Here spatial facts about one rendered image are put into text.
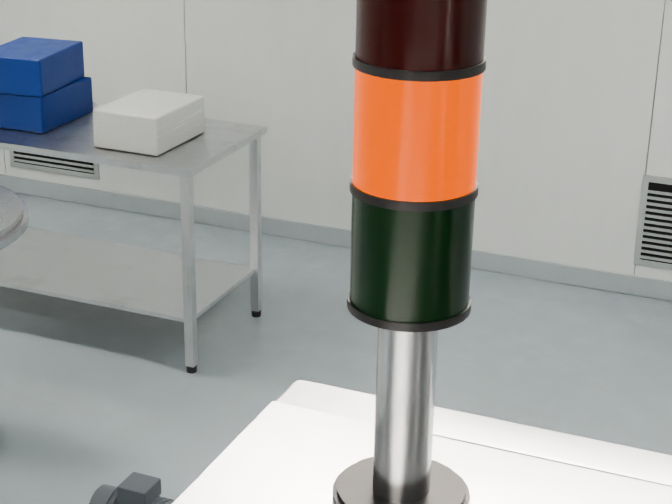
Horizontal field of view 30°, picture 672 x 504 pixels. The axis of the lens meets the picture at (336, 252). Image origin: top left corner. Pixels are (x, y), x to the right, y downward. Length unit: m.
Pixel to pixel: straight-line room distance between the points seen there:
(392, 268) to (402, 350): 0.04
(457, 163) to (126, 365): 4.95
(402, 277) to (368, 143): 0.05
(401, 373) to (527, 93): 5.59
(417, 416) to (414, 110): 0.13
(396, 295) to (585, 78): 5.53
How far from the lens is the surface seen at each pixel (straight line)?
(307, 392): 0.66
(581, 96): 6.03
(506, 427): 0.63
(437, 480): 0.56
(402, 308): 0.49
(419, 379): 0.52
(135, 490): 2.72
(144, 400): 5.11
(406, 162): 0.47
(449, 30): 0.46
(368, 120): 0.47
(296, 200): 6.66
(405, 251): 0.48
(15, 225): 4.38
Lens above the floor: 2.41
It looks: 22 degrees down
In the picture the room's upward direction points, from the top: 1 degrees clockwise
